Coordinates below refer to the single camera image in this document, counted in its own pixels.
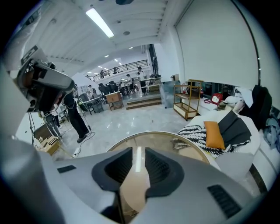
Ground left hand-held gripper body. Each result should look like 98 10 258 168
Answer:
17 45 57 112

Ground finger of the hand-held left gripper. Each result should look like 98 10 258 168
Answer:
40 66 76 94

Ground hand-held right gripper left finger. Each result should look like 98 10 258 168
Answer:
53 147 133 224

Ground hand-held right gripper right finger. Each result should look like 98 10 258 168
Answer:
135 147 258 224

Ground round glass top table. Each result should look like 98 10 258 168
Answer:
107 130 212 219

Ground person's light grey sweatshirt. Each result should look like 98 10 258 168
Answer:
0 63 57 224

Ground wooden side table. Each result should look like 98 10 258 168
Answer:
32 123 74 158

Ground white sofa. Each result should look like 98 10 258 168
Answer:
183 109 274 191

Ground white-topped wooden cabinet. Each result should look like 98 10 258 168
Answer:
105 91 124 111

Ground black white zigzag blanket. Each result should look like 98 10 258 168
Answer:
177 125 251 158

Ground orange cushion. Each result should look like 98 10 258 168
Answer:
203 121 226 150

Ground black railing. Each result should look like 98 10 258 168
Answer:
85 59 148 83

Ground ceiling light tube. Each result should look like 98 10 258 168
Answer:
85 8 115 38

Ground dark grey cushion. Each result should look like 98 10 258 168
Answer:
217 110 252 149

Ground wooden steps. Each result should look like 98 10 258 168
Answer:
126 97 162 110

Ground wooden shelf rack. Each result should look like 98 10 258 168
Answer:
174 79 204 121

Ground red bag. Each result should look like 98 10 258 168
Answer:
211 93 223 105

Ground pile of blue clothes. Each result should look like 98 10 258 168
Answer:
263 118 280 149

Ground grey metal bin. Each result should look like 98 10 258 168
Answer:
161 80 180 108

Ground pile of light clothes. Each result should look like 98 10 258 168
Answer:
223 86 254 112

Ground black garment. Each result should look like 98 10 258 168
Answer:
238 84 273 131

